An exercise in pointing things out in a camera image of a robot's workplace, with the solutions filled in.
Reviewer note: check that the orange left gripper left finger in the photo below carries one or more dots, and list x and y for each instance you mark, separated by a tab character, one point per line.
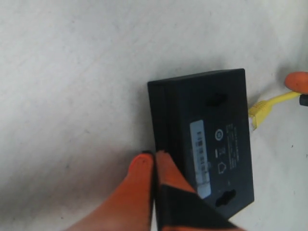
129	207

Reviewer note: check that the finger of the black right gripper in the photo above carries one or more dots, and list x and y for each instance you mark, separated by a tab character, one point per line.
303	100

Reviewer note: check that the small black adapter box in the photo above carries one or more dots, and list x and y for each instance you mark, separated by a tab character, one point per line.
201	120

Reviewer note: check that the black orange left gripper right finger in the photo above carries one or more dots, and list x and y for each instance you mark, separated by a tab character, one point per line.
178	206

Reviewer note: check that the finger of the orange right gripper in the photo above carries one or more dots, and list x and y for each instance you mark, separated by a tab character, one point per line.
297	81

